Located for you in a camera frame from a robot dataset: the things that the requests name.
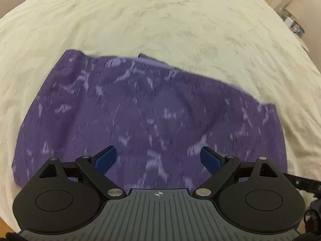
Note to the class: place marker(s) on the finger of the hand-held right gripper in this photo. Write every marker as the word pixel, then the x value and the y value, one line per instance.
pixel 303 182

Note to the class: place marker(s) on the purple patterned garment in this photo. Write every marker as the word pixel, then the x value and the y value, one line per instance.
pixel 140 110

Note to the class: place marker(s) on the cluttered cream nightstand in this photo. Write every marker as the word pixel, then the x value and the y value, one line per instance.
pixel 292 7

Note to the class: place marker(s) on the small blue printed box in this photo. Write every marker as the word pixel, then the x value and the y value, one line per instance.
pixel 297 29

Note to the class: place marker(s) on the bed with cream cover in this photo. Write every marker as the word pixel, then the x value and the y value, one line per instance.
pixel 160 17

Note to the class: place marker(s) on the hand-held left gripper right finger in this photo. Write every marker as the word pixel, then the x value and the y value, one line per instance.
pixel 211 157

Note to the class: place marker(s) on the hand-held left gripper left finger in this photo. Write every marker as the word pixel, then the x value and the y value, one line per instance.
pixel 107 156

